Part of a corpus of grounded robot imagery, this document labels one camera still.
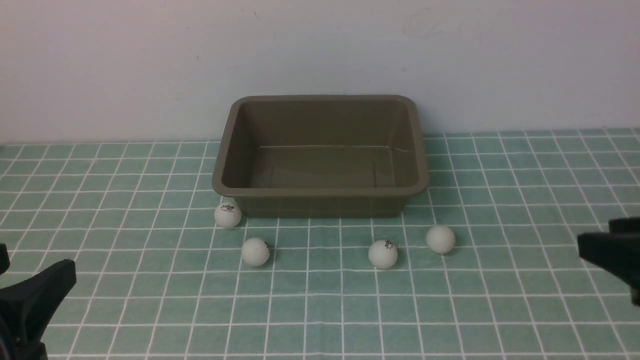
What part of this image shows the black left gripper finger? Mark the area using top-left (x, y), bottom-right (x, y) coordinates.
top-left (0, 259), bottom-right (77, 351)

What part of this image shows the green checkered tablecloth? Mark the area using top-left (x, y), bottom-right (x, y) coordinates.
top-left (0, 129), bottom-right (640, 360)

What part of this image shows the brown plastic bin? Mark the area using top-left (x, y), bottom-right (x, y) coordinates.
top-left (211, 95), bottom-right (430, 218)

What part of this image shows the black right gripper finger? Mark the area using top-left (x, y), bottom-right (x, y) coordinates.
top-left (577, 232), bottom-right (640, 281)

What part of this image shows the white ball with logo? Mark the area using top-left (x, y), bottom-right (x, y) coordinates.
top-left (214, 202), bottom-right (243, 229)

